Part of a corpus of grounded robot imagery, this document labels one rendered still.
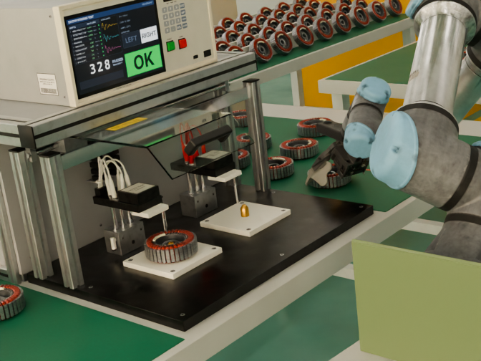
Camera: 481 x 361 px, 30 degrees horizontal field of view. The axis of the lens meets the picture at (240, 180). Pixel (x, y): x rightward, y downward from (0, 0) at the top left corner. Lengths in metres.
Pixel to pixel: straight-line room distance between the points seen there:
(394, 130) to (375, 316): 0.30
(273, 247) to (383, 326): 0.49
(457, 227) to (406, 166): 0.13
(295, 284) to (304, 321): 1.44
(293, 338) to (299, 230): 1.21
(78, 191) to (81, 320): 0.38
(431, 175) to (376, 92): 0.64
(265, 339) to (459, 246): 1.81
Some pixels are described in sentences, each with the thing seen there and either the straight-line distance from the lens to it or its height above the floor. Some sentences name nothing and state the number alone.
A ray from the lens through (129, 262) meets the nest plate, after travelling 1.91.
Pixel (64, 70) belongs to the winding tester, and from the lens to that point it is 1.86.
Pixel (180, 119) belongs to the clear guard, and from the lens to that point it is 1.85.
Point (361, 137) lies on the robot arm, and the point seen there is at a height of 0.95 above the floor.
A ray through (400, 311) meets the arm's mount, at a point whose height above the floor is 0.84.
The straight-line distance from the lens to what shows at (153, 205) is 1.92.
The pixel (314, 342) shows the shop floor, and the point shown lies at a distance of 3.13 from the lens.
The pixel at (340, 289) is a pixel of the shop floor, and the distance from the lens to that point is 3.47.
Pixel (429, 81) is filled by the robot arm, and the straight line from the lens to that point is 1.57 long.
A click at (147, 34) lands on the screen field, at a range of 1.98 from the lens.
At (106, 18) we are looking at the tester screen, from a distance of 1.91.
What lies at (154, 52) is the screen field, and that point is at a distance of 2.00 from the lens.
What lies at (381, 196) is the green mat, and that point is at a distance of 2.21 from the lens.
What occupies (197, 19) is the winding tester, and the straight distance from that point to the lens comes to 2.10.
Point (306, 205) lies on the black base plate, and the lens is 2.13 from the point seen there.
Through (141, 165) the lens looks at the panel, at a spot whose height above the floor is 0.90.
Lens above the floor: 1.51
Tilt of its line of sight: 18 degrees down
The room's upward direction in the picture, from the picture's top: 7 degrees counter-clockwise
